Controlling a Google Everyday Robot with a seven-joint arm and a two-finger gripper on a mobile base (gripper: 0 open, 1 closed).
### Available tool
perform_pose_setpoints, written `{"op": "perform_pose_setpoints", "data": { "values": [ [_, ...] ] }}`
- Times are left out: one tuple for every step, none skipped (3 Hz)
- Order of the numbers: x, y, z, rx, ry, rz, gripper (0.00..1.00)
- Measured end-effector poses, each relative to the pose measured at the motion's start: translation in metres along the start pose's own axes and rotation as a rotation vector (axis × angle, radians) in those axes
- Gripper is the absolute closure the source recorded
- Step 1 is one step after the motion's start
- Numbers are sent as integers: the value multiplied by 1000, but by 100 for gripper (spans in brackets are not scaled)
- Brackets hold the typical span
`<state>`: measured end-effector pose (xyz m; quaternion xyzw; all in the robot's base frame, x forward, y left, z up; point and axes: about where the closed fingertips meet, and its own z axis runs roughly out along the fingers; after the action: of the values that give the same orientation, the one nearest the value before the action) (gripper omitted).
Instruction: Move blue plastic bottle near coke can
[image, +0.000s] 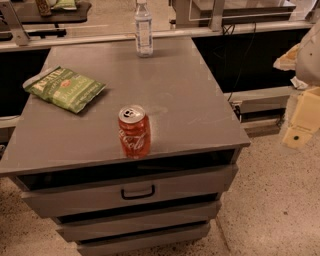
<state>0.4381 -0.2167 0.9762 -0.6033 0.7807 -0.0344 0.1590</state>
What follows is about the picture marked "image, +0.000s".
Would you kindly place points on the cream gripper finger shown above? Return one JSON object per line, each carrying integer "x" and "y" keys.
{"x": 305, "y": 121}

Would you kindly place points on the clear plastic water bottle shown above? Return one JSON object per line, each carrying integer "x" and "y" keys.
{"x": 143, "y": 29}

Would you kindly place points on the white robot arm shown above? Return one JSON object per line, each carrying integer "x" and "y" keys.
{"x": 304, "y": 59}

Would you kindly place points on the red coke can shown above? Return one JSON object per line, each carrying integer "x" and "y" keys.
{"x": 134, "y": 131}

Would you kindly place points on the white packet on shelf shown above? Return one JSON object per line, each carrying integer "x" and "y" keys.
{"x": 298, "y": 84}

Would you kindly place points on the green chip bag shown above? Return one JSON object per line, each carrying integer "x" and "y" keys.
{"x": 64, "y": 88}

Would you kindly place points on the green bag in background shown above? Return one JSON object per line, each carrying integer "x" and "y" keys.
{"x": 65, "y": 5}

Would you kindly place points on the brown item in background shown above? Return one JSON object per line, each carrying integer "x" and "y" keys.
{"x": 43, "y": 7}

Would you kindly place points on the dark background table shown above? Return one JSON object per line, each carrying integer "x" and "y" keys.
{"x": 28, "y": 13}

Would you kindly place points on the black drawer handle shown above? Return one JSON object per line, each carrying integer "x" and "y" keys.
{"x": 138, "y": 194}

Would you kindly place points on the grey metal rail frame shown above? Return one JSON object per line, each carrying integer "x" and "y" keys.
{"x": 113, "y": 20}

